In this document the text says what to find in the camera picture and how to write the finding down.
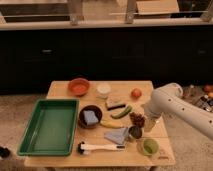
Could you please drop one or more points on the dark red grape bunch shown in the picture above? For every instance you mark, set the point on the dark red grape bunch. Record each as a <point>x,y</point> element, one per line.
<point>137,119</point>

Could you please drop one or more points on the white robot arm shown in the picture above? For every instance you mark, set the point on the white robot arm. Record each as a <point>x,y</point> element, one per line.
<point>168,99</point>

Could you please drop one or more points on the red bowl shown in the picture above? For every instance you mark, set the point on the red bowl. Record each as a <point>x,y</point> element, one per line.
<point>79,86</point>

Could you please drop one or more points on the dark brown bowl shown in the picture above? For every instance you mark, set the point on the dark brown bowl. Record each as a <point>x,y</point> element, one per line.
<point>96,110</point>

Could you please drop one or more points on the white cup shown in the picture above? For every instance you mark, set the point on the white cup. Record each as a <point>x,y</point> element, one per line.
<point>103,90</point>

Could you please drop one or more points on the orange tomato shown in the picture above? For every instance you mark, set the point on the orange tomato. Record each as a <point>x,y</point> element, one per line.
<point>136,93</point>

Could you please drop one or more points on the green chili pepper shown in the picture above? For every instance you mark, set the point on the green chili pepper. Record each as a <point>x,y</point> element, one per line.
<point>127,110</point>

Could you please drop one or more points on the blue sponge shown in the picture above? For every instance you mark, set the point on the blue sponge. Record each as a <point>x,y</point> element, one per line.
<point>90,117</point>

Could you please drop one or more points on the yellow banana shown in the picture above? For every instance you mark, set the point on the yellow banana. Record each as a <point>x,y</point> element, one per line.
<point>110,124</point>

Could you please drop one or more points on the wooden table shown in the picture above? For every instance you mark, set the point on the wooden table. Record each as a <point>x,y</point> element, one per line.
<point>131,156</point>

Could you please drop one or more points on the grey folded cloth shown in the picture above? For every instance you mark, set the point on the grey folded cloth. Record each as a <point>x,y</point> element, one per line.
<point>117,136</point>

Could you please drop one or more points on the metal measuring cup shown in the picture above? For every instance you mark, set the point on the metal measuring cup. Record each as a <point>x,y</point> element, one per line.
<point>135,132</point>

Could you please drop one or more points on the white dish brush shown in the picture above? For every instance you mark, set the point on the white dish brush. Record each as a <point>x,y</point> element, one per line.
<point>83,147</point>

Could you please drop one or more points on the green plastic tray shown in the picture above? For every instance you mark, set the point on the green plastic tray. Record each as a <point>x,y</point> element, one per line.
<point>51,128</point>

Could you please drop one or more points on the green plastic cup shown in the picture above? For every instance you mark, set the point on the green plastic cup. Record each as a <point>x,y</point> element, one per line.
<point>149,146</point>

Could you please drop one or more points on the dark cabinet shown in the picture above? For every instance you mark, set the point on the dark cabinet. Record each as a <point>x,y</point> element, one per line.
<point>31,59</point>

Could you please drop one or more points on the black object on floor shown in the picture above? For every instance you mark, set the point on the black object on floor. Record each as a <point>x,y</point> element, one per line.
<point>4,152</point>

